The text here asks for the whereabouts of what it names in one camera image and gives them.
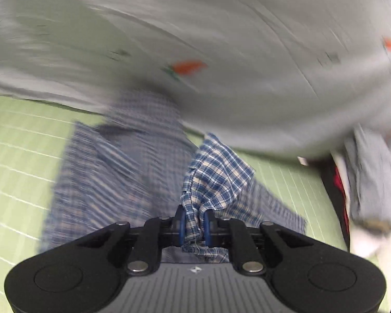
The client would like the black and red cloth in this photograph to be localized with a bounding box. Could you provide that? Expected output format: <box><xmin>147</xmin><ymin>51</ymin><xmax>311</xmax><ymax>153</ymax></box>
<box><xmin>319</xmin><ymin>158</ymin><xmax>352</xmax><ymax>246</ymax></box>

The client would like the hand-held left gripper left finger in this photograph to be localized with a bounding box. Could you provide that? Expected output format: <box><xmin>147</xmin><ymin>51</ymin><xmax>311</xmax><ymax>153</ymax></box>
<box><xmin>74</xmin><ymin>205</ymin><xmax>185</xmax><ymax>276</ymax></box>

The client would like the green grid cutting mat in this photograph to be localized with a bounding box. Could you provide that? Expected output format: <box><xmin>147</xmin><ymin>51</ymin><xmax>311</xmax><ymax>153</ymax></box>
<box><xmin>0</xmin><ymin>93</ymin><xmax>350</xmax><ymax>313</ymax></box>

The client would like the blue plaid shirt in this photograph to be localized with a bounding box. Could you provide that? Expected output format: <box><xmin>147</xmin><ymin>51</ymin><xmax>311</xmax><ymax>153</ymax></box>
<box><xmin>41</xmin><ymin>89</ymin><xmax>309</xmax><ymax>265</ymax></box>

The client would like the grey-blue cloth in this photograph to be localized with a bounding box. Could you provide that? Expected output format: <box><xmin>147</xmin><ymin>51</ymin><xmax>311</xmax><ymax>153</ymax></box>
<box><xmin>344</xmin><ymin>124</ymin><xmax>391</xmax><ymax>233</ymax></box>

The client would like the white carrot print sheet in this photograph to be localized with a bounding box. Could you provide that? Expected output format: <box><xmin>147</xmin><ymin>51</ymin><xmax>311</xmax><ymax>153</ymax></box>
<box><xmin>0</xmin><ymin>0</ymin><xmax>391</xmax><ymax>167</ymax></box>

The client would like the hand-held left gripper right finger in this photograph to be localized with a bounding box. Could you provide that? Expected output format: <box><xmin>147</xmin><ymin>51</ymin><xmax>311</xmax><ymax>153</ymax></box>
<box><xmin>203</xmin><ymin>210</ymin><xmax>317</xmax><ymax>276</ymax></box>

